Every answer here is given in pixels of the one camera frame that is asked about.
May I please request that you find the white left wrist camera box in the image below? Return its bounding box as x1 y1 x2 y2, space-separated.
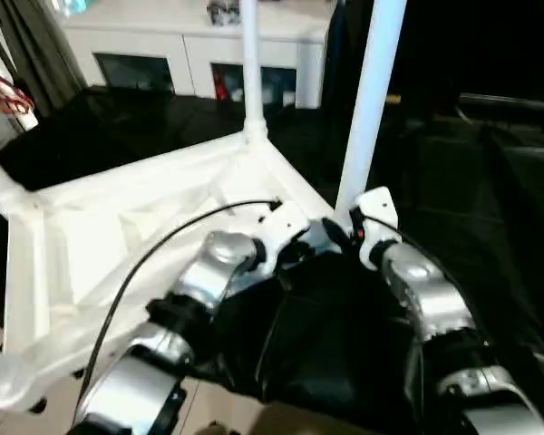
257 200 313 275

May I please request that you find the black plastic mat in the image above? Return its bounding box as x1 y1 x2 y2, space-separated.
0 86 544 435

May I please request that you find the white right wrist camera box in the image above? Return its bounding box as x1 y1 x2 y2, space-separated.
348 187 403 269

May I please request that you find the white plastic table top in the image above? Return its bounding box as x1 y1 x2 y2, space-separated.
0 130 344 414

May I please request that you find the dark object on cabinet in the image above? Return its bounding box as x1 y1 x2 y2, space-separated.
209 0 242 26

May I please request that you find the black horizontal rail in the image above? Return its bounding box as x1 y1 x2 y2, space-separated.
457 91 544 117

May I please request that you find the white cabinet with glass doors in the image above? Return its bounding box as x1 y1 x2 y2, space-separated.
62 0 335 111

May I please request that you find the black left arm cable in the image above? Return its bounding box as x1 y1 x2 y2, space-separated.
76 198 284 411

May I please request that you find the grey curtain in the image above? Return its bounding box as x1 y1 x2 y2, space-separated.
0 0 90 102

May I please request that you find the white plastic table leg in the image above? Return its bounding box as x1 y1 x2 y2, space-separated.
334 0 409 226
239 0 271 144
0 147 35 217

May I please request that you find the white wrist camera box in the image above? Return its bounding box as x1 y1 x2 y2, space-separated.
348 187 403 269
257 200 313 275

